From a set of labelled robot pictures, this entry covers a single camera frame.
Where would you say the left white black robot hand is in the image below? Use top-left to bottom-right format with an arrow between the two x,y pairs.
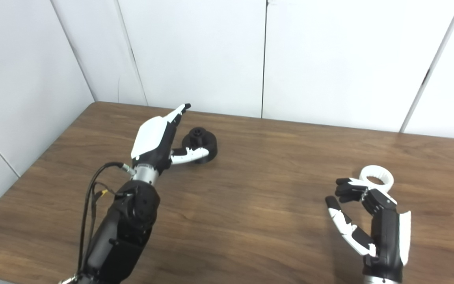
131,103 -> 210,174

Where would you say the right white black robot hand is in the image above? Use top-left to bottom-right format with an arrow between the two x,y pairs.
325,177 -> 412,282

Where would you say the round black plastic part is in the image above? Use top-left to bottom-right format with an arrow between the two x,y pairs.
181,127 -> 218,164

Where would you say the white toothed plastic ring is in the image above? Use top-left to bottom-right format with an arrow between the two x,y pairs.
359,165 -> 394,194

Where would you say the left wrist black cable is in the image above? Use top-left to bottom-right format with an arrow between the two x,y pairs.
76,162 -> 137,284

